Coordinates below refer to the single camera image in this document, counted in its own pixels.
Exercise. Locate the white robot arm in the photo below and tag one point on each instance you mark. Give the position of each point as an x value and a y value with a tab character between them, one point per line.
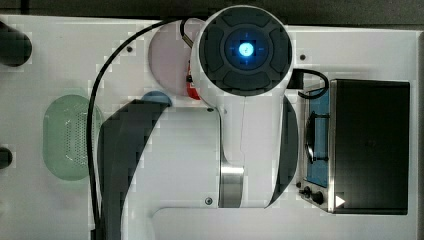
241	63

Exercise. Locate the black round post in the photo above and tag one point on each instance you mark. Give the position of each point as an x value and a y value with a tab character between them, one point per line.
6	157

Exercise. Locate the black toaster oven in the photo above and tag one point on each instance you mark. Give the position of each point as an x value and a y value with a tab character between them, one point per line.
355	149

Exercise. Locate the black cylindrical utensil holder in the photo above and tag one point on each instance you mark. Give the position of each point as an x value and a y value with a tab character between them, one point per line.
15	46

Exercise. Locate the green perforated colander basket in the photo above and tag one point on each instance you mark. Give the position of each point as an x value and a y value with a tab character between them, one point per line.
64	137

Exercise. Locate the red ketchup bottle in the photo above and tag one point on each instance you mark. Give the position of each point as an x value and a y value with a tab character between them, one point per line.
191	90

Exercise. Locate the grey oval plate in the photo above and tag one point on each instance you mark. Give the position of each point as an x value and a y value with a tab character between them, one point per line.
169	56

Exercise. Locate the blue bowl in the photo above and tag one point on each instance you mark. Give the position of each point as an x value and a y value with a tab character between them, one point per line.
157	97

